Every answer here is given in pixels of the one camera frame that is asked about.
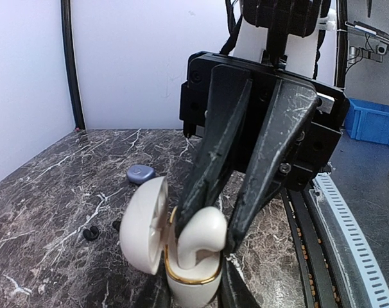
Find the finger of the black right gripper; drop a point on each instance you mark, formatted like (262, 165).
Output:
(229, 94)
(291, 105)

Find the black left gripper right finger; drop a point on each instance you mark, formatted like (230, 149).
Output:
(233, 290)

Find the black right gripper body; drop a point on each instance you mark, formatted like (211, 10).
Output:
(321, 134)

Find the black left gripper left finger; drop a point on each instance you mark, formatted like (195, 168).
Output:
(158, 290)

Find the white earbud charging case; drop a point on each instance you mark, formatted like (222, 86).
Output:
(147, 240)

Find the purple earbud charging case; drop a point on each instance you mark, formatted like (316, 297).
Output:
(139, 174)

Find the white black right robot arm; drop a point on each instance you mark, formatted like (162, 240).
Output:
(264, 46)

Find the blue plastic bin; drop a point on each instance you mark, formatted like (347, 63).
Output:
(367, 121)

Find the black earbud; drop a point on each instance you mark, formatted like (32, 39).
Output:
(116, 225)
(91, 234)

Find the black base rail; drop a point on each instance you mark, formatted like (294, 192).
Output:
(321, 273)

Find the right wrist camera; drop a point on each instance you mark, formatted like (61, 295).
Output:
(283, 16)

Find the black frame post right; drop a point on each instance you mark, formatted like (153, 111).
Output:
(342, 46)

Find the black frame post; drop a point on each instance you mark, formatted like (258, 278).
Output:
(342, 46)
(70, 64)

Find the grey slotted cable duct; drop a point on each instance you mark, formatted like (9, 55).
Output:
(362, 277)

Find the black frame post left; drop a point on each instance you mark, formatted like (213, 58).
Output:
(70, 64)

